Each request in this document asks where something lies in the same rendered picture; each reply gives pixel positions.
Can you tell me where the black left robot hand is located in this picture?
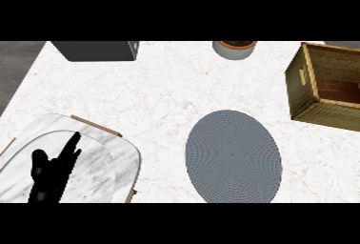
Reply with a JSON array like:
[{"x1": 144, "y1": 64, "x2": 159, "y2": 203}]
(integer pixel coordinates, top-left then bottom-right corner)
[{"x1": 26, "y1": 131, "x2": 82, "y2": 204}]

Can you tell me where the grey oval placemat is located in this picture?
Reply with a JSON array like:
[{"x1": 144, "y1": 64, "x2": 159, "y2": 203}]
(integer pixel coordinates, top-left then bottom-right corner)
[{"x1": 184, "y1": 109, "x2": 285, "y2": 204}]

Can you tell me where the wicker basket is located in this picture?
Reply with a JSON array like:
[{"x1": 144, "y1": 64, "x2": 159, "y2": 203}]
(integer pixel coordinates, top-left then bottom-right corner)
[{"x1": 285, "y1": 41, "x2": 360, "y2": 132}]

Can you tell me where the white marble tray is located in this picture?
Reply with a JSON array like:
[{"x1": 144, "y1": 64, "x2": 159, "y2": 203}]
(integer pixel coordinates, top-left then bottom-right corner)
[{"x1": 0, "y1": 113, "x2": 141, "y2": 204}]

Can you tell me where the dark grey appliance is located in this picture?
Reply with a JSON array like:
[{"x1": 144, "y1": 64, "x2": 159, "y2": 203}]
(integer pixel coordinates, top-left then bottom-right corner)
[{"x1": 48, "y1": 40, "x2": 140, "y2": 63}]

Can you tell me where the grey plant pot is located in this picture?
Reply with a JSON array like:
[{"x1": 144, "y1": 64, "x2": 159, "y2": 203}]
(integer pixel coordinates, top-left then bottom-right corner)
[{"x1": 211, "y1": 40, "x2": 258, "y2": 61}]

